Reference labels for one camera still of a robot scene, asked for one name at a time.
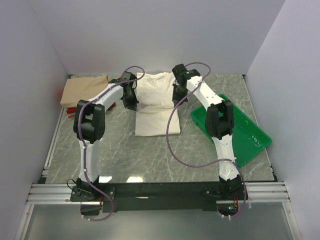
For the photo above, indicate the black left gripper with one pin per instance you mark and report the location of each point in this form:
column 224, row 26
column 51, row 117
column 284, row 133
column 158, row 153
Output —
column 132, row 105

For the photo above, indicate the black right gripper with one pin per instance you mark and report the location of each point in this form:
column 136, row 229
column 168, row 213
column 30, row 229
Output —
column 175, row 98

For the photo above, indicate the white t shirt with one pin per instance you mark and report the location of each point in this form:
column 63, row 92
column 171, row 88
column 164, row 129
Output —
column 154, row 93

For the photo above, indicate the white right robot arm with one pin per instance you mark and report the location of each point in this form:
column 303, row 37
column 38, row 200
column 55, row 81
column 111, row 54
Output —
column 219, row 123

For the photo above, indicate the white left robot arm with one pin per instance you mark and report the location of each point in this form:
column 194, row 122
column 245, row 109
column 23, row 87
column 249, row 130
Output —
column 90, row 125

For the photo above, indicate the folded beige t shirt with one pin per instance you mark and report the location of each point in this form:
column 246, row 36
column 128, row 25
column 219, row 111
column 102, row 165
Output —
column 82, row 88

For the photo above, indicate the folded red t shirt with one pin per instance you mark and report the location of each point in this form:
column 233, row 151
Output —
column 72, row 110

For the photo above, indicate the green plastic tray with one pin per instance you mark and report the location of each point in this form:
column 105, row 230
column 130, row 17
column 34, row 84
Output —
column 248, row 140

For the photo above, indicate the black base beam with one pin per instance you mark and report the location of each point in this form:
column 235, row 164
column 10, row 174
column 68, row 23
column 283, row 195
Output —
column 142, row 196

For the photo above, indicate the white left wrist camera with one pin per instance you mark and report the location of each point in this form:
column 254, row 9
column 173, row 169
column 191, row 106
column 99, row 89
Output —
column 126, row 76

